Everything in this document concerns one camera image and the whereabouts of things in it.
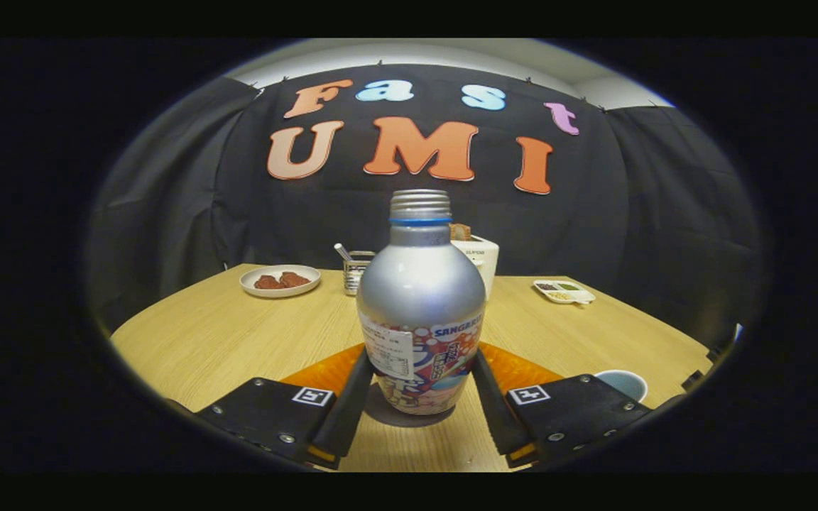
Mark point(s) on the brown meat piece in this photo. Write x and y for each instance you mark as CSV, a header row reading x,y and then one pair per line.
x,y
295,279
267,282

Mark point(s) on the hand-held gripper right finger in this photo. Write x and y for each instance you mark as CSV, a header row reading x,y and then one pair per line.
x,y
500,415

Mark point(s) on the toasted bread slice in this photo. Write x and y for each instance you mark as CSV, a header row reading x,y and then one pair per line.
x,y
460,232

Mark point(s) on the silver juice bottle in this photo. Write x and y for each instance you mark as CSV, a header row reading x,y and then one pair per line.
x,y
420,291

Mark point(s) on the wooden table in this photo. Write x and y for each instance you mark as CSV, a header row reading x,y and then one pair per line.
x,y
210,341

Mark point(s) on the white toaster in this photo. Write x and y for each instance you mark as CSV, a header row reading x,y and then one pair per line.
x,y
488,262

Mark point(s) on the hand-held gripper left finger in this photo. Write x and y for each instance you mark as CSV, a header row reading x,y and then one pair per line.
x,y
346,415

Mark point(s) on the white divided condiment tray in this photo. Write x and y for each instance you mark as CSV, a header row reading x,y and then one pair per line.
x,y
564,292

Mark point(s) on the white round plate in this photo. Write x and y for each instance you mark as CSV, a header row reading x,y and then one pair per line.
x,y
281,292

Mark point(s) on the white cup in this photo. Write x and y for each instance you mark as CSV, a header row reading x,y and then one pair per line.
x,y
625,382

